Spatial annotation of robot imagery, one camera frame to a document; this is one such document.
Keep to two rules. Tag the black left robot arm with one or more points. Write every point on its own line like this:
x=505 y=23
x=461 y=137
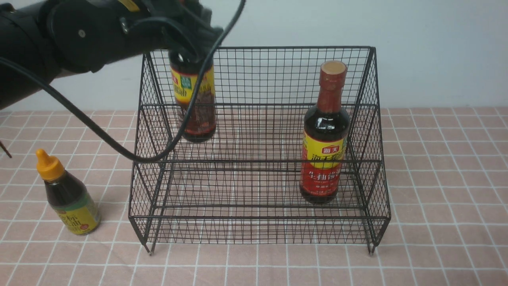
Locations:
x=60 y=38

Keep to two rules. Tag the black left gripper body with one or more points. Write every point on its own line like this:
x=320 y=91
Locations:
x=183 y=26

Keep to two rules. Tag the black wire mesh rack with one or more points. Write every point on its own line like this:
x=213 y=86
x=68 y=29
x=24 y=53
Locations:
x=242 y=185

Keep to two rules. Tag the small bottle yellow cap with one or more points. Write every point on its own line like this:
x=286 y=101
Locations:
x=67 y=195

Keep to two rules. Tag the soy sauce bottle red label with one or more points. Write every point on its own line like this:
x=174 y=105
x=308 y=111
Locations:
x=325 y=132

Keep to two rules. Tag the soy sauce bottle brown label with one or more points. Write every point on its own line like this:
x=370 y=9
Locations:
x=184 y=73

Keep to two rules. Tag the pink checkered tablecloth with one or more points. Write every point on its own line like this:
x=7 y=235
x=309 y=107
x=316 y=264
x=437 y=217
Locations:
x=447 y=177

